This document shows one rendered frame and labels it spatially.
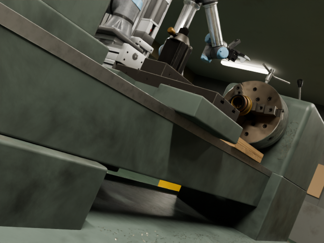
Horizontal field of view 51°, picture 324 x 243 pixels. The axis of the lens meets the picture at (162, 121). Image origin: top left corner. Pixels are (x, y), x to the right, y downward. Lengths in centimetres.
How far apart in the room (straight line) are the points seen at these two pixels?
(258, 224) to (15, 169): 131
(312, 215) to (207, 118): 747
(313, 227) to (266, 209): 659
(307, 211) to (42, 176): 787
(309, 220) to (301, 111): 663
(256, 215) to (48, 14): 134
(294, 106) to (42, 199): 138
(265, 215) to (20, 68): 136
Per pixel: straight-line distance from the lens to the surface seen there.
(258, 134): 163
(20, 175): 62
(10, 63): 59
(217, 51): 227
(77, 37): 73
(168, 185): 520
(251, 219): 174
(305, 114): 177
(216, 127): 97
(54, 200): 68
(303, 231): 833
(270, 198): 172
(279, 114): 163
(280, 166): 173
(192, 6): 232
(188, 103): 88
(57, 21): 70
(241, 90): 166
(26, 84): 61
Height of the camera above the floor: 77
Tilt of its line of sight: 3 degrees up
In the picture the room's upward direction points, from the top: 24 degrees clockwise
